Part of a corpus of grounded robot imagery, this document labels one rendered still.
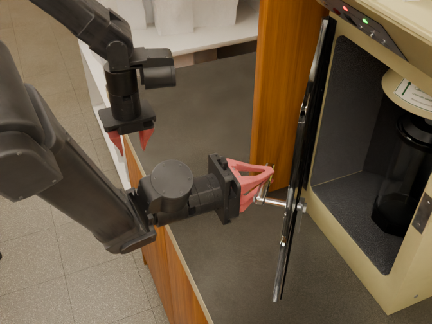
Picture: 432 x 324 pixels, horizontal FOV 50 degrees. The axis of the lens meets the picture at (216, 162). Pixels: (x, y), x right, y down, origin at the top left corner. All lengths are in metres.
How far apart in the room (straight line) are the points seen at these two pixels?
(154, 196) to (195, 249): 0.39
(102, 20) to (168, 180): 0.31
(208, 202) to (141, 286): 1.42
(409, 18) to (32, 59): 3.49
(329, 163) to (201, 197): 0.39
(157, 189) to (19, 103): 0.32
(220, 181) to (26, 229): 1.82
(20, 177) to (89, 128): 2.63
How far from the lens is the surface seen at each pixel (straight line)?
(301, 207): 0.70
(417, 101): 0.74
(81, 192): 0.47
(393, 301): 0.91
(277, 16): 0.84
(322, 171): 1.00
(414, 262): 0.83
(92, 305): 2.07
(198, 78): 1.51
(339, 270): 0.97
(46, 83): 3.50
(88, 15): 0.79
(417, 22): 0.52
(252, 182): 0.70
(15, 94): 0.33
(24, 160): 0.32
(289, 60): 0.90
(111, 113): 0.93
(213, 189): 0.69
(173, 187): 0.61
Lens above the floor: 1.71
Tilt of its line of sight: 41 degrees down
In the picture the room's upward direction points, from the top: straight up
